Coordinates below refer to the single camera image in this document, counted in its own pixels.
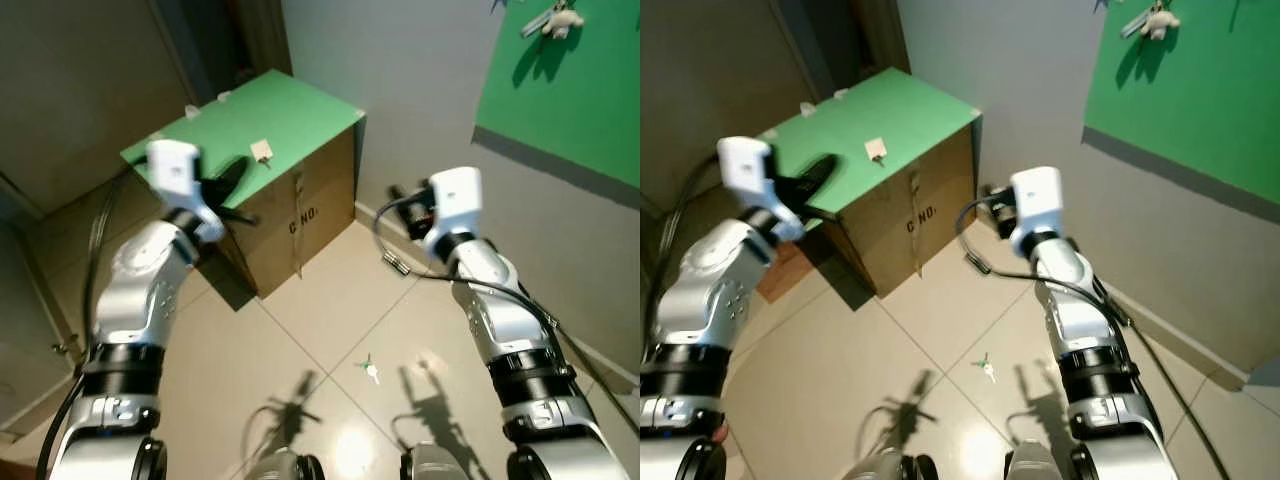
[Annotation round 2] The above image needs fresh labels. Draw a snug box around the large green hanging board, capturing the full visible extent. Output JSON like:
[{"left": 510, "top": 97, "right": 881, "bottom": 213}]
[
  {"left": 472, "top": 0, "right": 641, "bottom": 192},
  {"left": 1082, "top": 0, "right": 1280, "bottom": 209}
]

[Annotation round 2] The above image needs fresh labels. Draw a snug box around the grey cabinet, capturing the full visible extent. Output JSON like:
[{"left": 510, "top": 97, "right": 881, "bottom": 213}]
[{"left": 0, "top": 172, "right": 85, "bottom": 443}]

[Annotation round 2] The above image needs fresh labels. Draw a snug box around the grey right robot leg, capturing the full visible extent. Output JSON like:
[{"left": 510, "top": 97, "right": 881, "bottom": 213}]
[
  {"left": 399, "top": 442, "right": 473, "bottom": 480},
  {"left": 1003, "top": 439, "right": 1073, "bottom": 480}
]

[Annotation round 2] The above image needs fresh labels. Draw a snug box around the grey robot leg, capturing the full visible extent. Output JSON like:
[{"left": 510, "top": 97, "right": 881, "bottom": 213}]
[
  {"left": 399, "top": 442, "right": 473, "bottom": 480},
  {"left": 1003, "top": 439, "right": 1073, "bottom": 480},
  {"left": 843, "top": 447, "right": 928, "bottom": 480},
  {"left": 244, "top": 447, "right": 327, "bottom": 480}
]

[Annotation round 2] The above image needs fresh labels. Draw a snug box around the grey left robot leg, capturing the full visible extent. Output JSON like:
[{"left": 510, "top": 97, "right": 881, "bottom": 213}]
[
  {"left": 244, "top": 447, "right": 327, "bottom": 480},
  {"left": 843, "top": 447, "right": 928, "bottom": 480}
]

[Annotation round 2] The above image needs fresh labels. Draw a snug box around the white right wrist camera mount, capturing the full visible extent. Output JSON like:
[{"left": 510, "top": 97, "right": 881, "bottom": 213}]
[
  {"left": 1007, "top": 166, "right": 1065, "bottom": 260},
  {"left": 421, "top": 166, "right": 484, "bottom": 264}
]

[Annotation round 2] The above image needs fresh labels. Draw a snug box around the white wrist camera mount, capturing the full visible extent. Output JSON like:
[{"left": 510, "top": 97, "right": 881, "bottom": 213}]
[
  {"left": 146, "top": 140, "right": 227, "bottom": 243},
  {"left": 421, "top": 166, "right": 484, "bottom": 264},
  {"left": 1007, "top": 166, "right": 1065, "bottom": 260},
  {"left": 716, "top": 136, "right": 803, "bottom": 243}
]

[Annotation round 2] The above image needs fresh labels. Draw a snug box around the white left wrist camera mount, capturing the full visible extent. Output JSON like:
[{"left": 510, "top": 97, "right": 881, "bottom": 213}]
[
  {"left": 146, "top": 140, "right": 227, "bottom": 243},
  {"left": 716, "top": 136, "right": 803, "bottom": 243}
]

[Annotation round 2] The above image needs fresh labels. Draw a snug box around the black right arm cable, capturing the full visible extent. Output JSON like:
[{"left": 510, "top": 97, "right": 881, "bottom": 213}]
[
  {"left": 954, "top": 194, "right": 1233, "bottom": 480},
  {"left": 372, "top": 194, "right": 641, "bottom": 411}
]

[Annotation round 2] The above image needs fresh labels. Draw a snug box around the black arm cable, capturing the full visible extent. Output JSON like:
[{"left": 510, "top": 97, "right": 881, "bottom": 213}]
[
  {"left": 954, "top": 194, "right": 1233, "bottom": 480},
  {"left": 34, "top": 168, "right": 136, "bottom": 480},
  {"left": 642, "top": 168, "right": 723, "bottom": 351},
  {"left": 372, "top": 194, "right": 641, "bottom": 411}
]

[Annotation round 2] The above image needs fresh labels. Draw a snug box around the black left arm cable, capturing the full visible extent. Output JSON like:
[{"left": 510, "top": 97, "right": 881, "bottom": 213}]
[
  {"left": 642, "top": 168, "right": 723, "bottom": 351},
  {"left": 34, "top": 168, "right": 136, "bottom": 480}
]

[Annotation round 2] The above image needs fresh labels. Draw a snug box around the dark door frame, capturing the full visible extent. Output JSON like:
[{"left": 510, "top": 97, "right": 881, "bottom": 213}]
[
  {"left": 148, "top": 0, "right": 293, "bottom": 107},
  {"left": 772, "top": 0, "right": 913, "bottom": 101}
]

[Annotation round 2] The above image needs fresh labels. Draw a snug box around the white plush keychain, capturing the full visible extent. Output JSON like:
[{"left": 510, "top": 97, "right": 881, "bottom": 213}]
[
  {"left": 1119, "top": 0, "right": 1182, "bottom": 42},
  {"left": 520, "top": 0, "right": 587, "bottom": 42}
]

